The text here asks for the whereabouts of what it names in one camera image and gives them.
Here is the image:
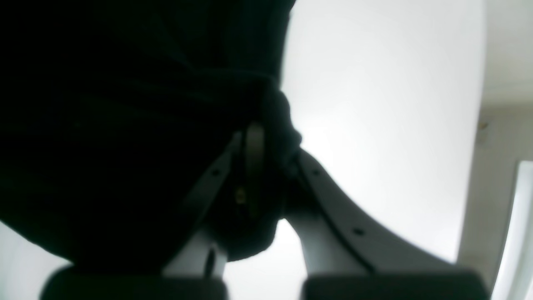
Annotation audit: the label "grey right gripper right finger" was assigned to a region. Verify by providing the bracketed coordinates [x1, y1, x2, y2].
[286, 150, 489, 300]

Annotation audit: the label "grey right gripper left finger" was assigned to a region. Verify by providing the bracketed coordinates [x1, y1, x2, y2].
[40, 123, 265, 300]

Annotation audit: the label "black T-shirt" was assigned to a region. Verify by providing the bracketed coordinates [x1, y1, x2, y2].
[1, 0, 301, 270]

